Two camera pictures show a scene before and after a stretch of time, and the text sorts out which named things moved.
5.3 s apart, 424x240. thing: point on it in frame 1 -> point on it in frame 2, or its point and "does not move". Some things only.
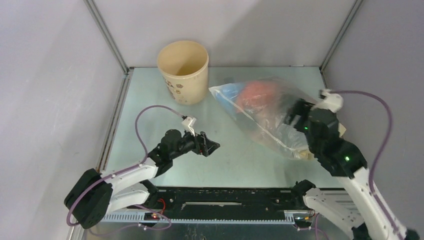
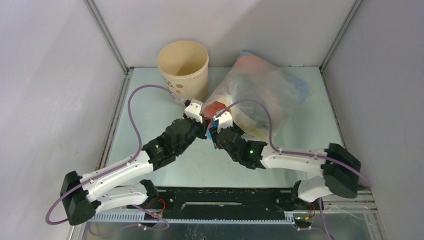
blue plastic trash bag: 227,93 -> 215,123
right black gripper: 298,112 -> 218,134
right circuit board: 301,222 does not move
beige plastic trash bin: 184,66 does not move
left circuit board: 151,216 does not move
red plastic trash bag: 258,96 -> 210,109
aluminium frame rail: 202,218 does not move
